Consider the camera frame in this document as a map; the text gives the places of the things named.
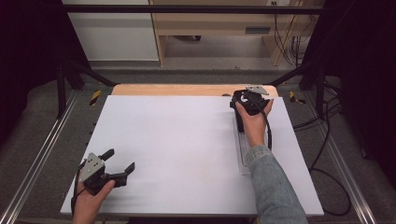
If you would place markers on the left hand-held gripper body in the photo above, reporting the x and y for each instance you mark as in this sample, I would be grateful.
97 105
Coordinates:
91 168

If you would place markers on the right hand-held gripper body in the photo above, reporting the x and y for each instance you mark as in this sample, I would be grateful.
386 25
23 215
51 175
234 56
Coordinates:
258 102

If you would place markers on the black phone case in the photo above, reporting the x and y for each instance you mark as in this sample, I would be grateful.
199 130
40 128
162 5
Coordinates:
239 123

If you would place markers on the clear plastic packaging tray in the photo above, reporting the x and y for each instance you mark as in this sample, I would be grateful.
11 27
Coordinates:
242 155

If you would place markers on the person's right hand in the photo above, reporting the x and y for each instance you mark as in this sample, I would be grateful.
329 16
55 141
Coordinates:
253 127

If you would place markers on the person's left hand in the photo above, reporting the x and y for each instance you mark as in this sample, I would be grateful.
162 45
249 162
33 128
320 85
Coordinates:
90 205

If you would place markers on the white table board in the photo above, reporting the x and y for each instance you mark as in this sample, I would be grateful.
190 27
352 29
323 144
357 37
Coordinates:
174 140

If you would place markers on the wooden table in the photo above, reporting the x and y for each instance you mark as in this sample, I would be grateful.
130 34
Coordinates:
174 89

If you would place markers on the light wooden desk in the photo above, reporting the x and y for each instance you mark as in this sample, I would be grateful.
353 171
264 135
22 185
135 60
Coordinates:
211 23

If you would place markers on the black curtain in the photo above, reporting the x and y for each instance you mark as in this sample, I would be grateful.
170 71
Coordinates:
361 62
28 46

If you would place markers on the white cabinet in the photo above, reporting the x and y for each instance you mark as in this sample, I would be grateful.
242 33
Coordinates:
115 34

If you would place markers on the aluminium rail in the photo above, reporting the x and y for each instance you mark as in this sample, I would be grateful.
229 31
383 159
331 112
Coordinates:
348 174
37 158

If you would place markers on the black frame strut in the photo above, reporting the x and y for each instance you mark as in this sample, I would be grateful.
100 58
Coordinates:
77 73
311 74

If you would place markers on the black horizontal frame bar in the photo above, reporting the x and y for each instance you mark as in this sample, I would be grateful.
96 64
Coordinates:
186 9

